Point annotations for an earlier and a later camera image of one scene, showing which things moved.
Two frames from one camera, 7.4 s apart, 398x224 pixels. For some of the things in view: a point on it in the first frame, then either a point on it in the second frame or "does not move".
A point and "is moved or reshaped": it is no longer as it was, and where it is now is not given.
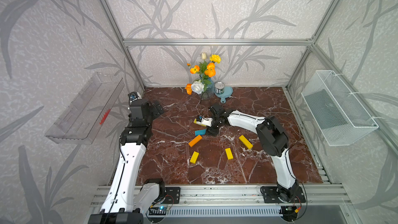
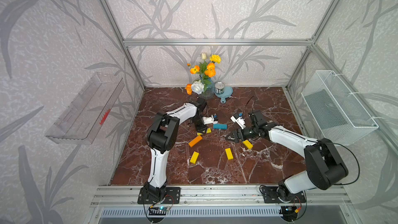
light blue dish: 228,91 does not move
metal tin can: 219,87 does not move
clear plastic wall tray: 81,122 does not move
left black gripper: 152,108 -> 200,129
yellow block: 246,141 does not move
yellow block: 195,121 is moved or reshaped
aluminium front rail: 325,195 does not move
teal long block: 200,132 is moved or reshaped
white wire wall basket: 340,117 does not move
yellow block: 194,157 does not move
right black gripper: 211,131 -> 236,136
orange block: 195,140 does not move
